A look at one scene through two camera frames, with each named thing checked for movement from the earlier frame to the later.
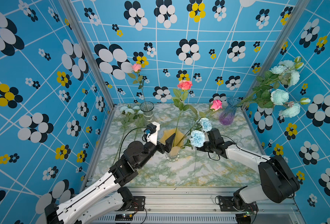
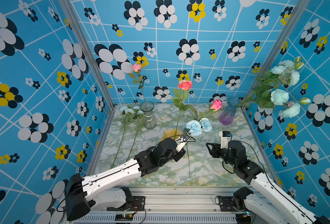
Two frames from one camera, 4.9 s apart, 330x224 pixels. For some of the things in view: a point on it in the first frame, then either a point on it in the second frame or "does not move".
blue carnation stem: x=197 y=140 -> x=194 y=128
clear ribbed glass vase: x=147 y=107 does not move
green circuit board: x=123 y=217 does not move
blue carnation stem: x=206 y=125 does not move
